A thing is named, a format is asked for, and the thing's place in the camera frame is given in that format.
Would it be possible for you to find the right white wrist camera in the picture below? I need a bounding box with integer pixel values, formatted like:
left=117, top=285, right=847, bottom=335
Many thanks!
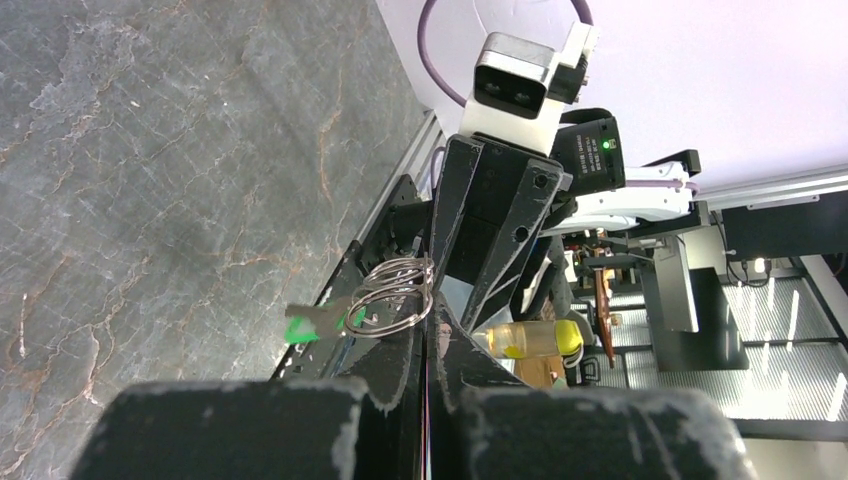
left=458, top=21, right=599, bottom=154

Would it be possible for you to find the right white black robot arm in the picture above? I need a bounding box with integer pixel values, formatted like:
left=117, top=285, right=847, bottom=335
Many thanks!
left=423, top=135, right=692, bottom=332

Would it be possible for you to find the key with green tag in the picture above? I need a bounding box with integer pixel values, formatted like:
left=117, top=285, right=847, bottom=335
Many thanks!
left=284, top=296, right=352, bottom=344

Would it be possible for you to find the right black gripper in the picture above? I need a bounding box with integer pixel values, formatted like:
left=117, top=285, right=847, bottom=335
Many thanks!
left=429, top=134, right=625, bottom=331

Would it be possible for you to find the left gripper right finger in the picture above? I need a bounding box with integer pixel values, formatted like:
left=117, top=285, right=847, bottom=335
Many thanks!
left=427, top=299, right=756, bottom=479

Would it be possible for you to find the yellow capped clear bottle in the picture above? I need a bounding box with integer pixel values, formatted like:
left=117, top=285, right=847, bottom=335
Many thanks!
left=472, top=320, right=584, bottom=360

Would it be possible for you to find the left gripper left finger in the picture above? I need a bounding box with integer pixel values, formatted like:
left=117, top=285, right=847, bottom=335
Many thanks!
left=72, top=326, right=424, bottom=479

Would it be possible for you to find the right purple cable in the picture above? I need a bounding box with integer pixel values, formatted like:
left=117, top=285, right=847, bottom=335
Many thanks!
left=416, top=0, right=596, bottom=109

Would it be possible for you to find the cardboard box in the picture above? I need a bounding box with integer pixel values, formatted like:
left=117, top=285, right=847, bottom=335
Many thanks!
left=514, top=356, right=569, bottom=389

